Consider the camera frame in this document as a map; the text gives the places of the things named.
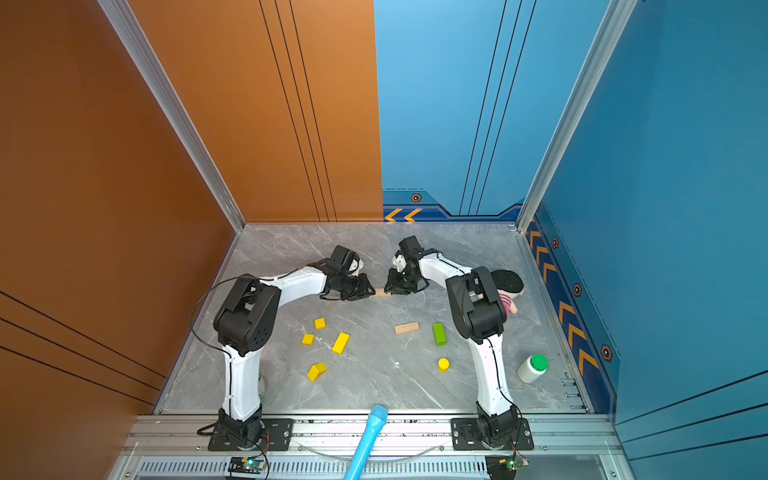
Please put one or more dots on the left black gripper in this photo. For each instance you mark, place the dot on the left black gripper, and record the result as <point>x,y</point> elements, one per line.
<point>364,290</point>

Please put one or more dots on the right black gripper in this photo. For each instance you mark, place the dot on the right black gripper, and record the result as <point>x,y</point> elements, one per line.
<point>394,287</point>

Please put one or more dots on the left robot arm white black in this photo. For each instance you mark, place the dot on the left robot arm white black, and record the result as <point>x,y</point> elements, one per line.
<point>244,324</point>

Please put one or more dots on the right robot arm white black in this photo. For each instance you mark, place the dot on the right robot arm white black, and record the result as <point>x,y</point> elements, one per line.
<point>480,302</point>

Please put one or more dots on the yellow long block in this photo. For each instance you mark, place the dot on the yellow long block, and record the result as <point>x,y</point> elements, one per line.
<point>341,343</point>

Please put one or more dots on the green rectangular block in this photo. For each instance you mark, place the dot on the green rectangular block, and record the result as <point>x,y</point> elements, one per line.
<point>439,334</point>

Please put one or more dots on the yellow block near front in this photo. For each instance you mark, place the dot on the yellow block near front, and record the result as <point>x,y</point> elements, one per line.
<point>316,371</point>

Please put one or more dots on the plush doll pink black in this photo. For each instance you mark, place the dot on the plush doll pink black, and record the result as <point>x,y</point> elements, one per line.
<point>509,286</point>

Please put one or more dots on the cyan tube pole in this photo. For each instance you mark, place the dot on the cyan tube pole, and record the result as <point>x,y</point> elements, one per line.
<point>375,422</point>

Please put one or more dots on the white bottle green cap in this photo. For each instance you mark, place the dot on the white bottle green cap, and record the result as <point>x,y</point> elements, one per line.
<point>533,368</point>

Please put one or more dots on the left circuit board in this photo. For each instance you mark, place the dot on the left circuit board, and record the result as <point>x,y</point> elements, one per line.
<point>248,467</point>

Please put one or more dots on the circuit board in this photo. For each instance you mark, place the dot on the circuit board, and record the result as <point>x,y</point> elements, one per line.
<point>248,467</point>
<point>505,467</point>

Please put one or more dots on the right circuit board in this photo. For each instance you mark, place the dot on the right circuit board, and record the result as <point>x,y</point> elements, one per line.
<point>505,467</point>

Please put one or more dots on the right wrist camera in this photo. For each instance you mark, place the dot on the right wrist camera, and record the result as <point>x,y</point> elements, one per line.
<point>399,261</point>

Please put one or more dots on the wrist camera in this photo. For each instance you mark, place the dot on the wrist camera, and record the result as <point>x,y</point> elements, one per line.
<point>355,267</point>
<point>399,261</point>

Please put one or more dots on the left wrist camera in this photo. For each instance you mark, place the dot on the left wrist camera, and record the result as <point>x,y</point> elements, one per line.
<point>355,267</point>

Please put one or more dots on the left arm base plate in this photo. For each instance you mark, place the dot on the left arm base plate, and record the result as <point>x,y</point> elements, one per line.
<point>275,436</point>

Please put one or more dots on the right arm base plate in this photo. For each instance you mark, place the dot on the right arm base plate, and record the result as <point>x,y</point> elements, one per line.
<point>466,436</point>

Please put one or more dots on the aluminium front rail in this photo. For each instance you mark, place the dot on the aluminium front rail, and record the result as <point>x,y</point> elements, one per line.
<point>412,445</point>

